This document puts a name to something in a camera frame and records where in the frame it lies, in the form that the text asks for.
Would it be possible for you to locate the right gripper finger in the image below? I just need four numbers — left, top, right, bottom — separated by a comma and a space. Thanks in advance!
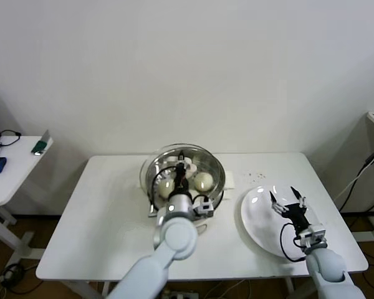
269, 191, 289, 216
290, 186, 307, 211

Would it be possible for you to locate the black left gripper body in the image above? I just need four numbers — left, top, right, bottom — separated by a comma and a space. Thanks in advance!
173, 164, 189, 196

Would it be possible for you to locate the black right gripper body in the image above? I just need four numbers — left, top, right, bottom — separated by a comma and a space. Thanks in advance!
282, 202, 313, 234

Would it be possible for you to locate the white steamed baozi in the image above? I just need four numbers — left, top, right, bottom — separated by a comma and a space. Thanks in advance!
158, 180, 175, 200
194, 173, 213, 192

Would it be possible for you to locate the round glass pot lid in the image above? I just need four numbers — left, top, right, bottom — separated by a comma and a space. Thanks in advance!
140, 143, 227, 216

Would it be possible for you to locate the perforated steel steamer basket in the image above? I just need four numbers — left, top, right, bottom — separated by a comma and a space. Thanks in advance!
145, 149, 226, 216

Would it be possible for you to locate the large white plate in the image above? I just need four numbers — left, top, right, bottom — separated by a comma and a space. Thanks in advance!
239, 186, 319, 258

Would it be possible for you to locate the white electric cooker base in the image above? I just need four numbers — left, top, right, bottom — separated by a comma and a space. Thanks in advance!
137, 169, 236, 239

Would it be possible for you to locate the grey floor power strip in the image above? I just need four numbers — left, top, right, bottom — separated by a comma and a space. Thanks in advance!
166, 289, 200, 299

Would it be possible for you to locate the white side table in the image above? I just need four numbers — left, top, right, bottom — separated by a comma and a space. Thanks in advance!
0, 136, 54, 268

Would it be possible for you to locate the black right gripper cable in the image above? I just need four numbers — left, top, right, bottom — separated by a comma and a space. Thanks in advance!
279, 222, 308, 262

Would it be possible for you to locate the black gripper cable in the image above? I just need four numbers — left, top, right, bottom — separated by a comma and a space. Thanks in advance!
148, 169, 176, 217
279, 222, 308, 262

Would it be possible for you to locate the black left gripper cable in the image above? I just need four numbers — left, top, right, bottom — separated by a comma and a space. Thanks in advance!
148, 169, 176, 217

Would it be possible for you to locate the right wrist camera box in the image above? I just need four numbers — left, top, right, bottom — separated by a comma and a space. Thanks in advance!
300, 226, 327, 249

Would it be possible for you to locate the white power cable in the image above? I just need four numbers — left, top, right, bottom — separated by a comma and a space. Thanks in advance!
333, 161, 371, 203

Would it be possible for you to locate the green handled scraper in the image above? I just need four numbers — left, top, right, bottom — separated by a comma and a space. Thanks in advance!
30, 130, 52, 156

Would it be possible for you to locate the thin black cable loop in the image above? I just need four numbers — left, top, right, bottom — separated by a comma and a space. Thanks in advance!
0, 130, 22, 148

